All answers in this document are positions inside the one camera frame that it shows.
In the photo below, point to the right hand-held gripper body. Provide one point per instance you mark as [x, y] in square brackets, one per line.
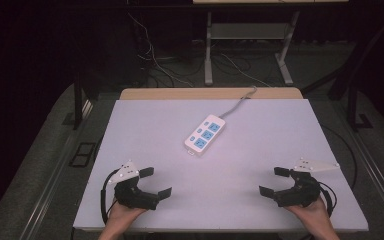
[301, 193]

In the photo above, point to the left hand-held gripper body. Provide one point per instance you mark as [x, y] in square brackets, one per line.
[135, 196]

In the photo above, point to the person's left hand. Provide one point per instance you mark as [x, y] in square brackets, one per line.
[121, 216]

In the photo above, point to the person's right hand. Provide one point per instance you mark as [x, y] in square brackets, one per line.
[313, 215]

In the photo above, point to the white power strip blue sockets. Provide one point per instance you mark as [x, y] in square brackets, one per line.
[205, 135]

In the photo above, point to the black metal stand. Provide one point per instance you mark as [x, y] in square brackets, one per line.
[352, 106]

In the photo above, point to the metal floor rail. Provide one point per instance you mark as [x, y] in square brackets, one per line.
[376, 173]
[51, 186]

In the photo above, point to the white metal desk frame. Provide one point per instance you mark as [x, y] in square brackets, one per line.
[208, 50]

